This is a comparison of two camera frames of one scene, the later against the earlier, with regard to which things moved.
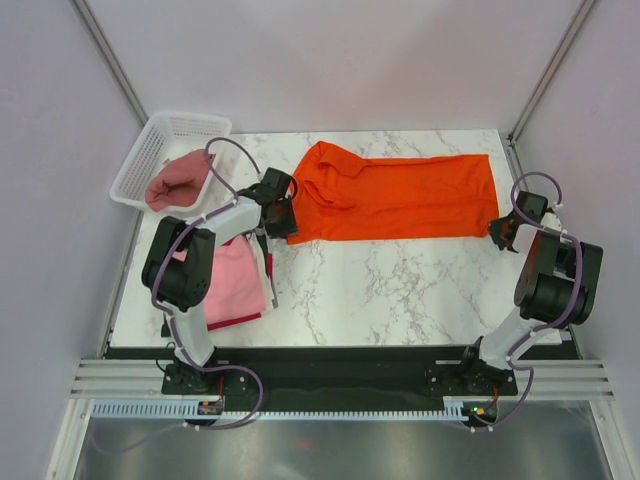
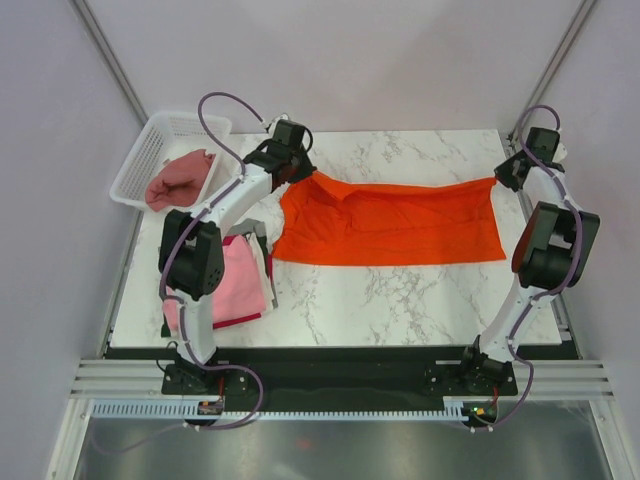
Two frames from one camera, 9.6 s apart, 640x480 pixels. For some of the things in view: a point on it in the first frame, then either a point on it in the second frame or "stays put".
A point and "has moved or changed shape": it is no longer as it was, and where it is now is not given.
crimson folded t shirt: x=248 y=317 stays put
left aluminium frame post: x=101 y=43 stays put
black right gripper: x=495 y=230 -> x=503 y=175
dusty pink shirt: x=180 y=181 stays put
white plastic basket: x=170 y=135 stays put
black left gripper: x=290 y=227 -> x=308 y=168
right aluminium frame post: x=566 y=41 stays put
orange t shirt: x=341 y=194 has moved or changed shape
